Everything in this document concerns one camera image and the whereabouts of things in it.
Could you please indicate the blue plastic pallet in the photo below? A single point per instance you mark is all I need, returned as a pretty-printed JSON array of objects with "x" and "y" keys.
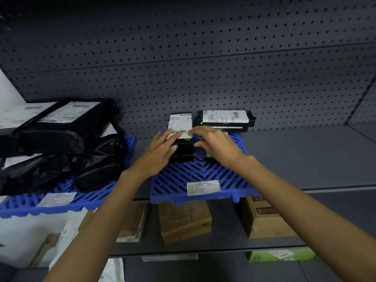
[
  {"x": 205, "y": 176},
  {"x": 58, "y": 202}
]

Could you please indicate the white paper label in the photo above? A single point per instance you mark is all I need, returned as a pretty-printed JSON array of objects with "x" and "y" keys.
[
  {"x": 203, "y": 187},
  {"x": 57, "y": 199}
]

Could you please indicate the black plastic parcel with label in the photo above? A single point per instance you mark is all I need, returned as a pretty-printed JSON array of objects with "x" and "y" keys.
[{"x": 58, "y": 129}]

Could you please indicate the long black box green stripe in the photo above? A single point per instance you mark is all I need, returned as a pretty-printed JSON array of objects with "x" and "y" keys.
[{"x": 232, "y": 128}]

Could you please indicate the long black box white label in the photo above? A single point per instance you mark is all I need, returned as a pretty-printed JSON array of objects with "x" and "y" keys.
[{"x": 226, "y": 116}]

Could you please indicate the person's left hand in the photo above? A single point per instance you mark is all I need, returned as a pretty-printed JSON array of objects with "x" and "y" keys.
[{"x": 152, "y": 160}]

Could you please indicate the person's left forearm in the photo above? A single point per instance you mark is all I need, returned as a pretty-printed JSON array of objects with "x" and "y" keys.
[{"x": 100, "y": 226}]

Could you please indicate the person's right hand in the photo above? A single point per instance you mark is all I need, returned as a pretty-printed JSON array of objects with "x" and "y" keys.
[{"x": 221, "y": 148}]

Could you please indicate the person's right forearm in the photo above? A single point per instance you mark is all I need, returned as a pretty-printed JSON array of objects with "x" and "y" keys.
[{"x": 299, "y": 214}]

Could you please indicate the white plastic bag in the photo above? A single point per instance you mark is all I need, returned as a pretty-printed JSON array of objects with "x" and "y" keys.
[{"x": 114, "y": 270}]

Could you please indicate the printed brown cardboard box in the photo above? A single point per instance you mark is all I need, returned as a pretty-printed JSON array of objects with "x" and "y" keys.
[{"x": 264, "y": 220}]

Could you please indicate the person's right fingers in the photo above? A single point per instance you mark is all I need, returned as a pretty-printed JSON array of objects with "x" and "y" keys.
[{"x": 204, "y": 133}]

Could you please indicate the grey metal pegboard shelf unit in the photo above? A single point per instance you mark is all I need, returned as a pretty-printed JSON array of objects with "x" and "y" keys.
[{"x": 293, "y": 155}]

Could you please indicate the person's left thumb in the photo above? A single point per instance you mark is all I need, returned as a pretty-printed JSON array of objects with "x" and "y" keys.
[{"x": 172, "y": 149}]

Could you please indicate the black box with white label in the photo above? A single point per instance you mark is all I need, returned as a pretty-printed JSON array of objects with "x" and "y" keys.
[{"x": 179, "y": 123}]

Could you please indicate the flat brown cardboard box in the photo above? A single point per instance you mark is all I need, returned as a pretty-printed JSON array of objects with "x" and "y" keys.
[{"x": 133, "y": 221}]

